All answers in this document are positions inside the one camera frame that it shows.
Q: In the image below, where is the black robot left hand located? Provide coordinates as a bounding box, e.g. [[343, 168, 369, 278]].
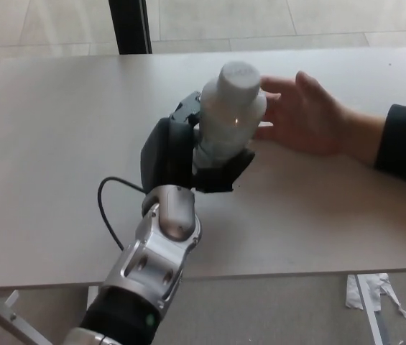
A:
[[140, 91, 256, 196]]

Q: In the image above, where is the person's bare hand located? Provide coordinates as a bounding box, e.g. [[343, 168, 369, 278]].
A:
[[254, 70, 387, 163]]

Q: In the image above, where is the white plastic bottle with cap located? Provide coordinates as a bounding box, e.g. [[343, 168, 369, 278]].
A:
[[192, 61, 268, 170]]

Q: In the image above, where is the white metal table leg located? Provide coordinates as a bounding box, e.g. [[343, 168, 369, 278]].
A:
[[86, 285, 100, 310]]

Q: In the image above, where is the crumpled white paper strip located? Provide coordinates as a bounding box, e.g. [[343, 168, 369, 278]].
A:
[[345, 273, 406, 326]]

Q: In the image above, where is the grey slanted table leg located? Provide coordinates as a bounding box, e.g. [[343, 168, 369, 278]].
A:
[[354, 275, 387, 345]]

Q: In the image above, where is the white diagonal table brace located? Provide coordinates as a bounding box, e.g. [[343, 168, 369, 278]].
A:
[[0, 291, 51, 345]]

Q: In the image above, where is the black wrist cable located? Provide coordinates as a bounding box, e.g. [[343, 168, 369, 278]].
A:
[[97, 176, 146, 252]]

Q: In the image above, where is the black vertical door frame post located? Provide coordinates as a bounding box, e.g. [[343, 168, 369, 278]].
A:
[[108, 0, 153, 55]]

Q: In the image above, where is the white metal table bracket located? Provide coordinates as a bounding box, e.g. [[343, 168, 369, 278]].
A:
[[0, 290, 21, 319]]

